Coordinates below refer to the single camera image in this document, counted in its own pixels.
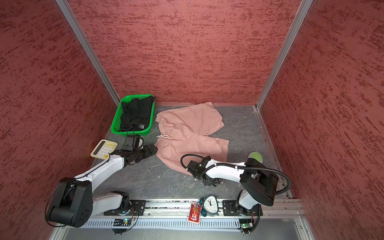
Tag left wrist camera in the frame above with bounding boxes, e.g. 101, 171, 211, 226
122, 135, 144, 152

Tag aluminium corner post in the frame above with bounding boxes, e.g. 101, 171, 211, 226
255, 0, 313, 111
56, 0, 121, 106

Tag black shorts in basket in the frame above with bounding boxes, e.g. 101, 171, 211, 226
120, 96, 156, 132

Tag left small circuit board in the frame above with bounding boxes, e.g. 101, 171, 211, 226
113, 219, 132, 228

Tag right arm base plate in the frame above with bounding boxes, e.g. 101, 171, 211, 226
222, 200, 263, 217

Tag right aluminium corner post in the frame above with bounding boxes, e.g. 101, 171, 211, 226
255, 0, 313, 111

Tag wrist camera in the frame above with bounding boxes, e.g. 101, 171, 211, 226
187, 156, 211, 179
122, 135, 144, 152

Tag aluminium front rail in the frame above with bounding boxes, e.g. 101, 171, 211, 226
50, 199, 315, 240

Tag red card packet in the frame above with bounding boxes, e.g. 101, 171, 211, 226
188, 202, 202, 224

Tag green plastic basket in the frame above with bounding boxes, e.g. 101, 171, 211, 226
111, 94, 156, 136

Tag small circuit board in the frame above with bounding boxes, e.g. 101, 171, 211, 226
239, 219, 255, 231
113, 219, 132, 228

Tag pink shorts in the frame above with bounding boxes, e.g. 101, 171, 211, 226
155, 102, 229, 175

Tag white teal alarm clock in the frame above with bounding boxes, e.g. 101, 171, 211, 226
199, 195, 219, 217

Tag black corrugated cable hose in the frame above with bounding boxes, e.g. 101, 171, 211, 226
180, 153, 292, 196

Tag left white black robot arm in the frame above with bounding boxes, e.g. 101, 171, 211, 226
45, 144, 158, 228

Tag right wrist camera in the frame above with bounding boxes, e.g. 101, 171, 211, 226
187, 156, 211, 179

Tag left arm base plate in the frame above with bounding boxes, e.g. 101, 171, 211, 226
103, 200, 147, 217

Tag right small circuit board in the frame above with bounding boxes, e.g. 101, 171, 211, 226
239, 219, 255, 231

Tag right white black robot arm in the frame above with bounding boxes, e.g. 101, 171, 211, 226
196, 159, 280, 210

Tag beige yellow calculator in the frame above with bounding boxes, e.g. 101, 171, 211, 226
90, 140, 119, 160

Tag left aluminium corner post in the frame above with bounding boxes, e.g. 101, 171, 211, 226
56, 0, 121, 106

